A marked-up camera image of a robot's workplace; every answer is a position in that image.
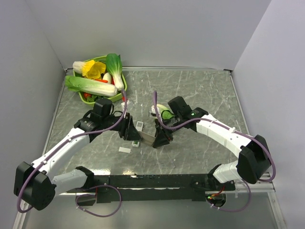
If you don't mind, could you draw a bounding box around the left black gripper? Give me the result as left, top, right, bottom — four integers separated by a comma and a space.
102, 112, 143, 141

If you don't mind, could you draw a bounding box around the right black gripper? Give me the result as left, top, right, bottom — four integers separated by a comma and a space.
153, 114, 183, 148

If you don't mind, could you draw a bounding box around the long white remote control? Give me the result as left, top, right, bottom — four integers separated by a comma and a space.
132, 121, 145, 148

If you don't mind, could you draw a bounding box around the white universal AC remote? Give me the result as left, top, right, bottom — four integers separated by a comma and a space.
139, 131, 155, 146

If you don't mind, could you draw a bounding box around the white battery cover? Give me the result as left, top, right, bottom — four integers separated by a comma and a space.
119, 147, 131, 154

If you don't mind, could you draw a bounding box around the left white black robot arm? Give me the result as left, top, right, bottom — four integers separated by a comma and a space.
13, 99, 142, 213

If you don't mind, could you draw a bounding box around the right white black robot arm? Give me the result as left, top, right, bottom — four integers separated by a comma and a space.
152, 94, 276, 190

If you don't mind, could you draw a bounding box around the green napa cabbage half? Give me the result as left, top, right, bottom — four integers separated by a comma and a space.
157, 104, 174, 120

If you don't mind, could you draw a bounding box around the red chili pepper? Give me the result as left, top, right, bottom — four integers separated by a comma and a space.
95, 79, 108, 83

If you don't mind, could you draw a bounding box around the white radish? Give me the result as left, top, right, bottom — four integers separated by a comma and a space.
102, 73, 112, 84

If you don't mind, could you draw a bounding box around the long green white cabbage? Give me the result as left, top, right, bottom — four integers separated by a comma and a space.
65, 75, 118, 97

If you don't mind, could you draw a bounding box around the green white bok choy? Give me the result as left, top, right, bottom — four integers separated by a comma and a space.
105, 53, 124, 91

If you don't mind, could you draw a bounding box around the yellow leafed cabbage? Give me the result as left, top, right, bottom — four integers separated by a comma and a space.
72, 60, 106, 80

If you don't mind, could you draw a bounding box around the green plastic basket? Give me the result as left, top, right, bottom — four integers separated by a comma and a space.
65, 53, 127, 105

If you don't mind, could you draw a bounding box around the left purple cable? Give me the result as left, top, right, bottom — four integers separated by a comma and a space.
17, 89, 128, 217

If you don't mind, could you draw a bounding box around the purple cable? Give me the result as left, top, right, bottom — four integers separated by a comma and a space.
17, 89, 128, 217
152, 90, 277, 213

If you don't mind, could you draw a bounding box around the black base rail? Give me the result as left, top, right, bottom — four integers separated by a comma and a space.
68, 174, 235, 203

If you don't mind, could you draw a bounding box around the aluminium frame rail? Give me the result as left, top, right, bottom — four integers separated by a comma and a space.
235, 180, 275, 193

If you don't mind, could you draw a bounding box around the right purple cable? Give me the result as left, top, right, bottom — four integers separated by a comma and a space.
152, 90, 277, 213

